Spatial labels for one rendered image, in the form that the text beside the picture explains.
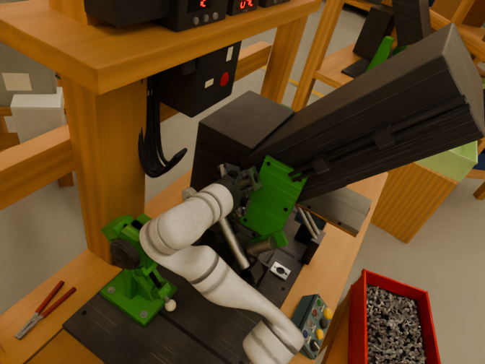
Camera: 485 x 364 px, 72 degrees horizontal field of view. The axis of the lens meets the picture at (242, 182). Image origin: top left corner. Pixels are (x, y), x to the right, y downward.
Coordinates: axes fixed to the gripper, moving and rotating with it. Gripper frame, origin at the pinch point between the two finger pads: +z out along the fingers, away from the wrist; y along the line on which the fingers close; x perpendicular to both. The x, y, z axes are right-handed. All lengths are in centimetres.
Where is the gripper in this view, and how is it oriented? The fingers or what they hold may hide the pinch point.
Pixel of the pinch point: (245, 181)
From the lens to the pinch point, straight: 84.4
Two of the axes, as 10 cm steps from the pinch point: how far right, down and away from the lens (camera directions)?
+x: -8.3, 2.3, 5.0
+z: 4.3, -2.9, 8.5
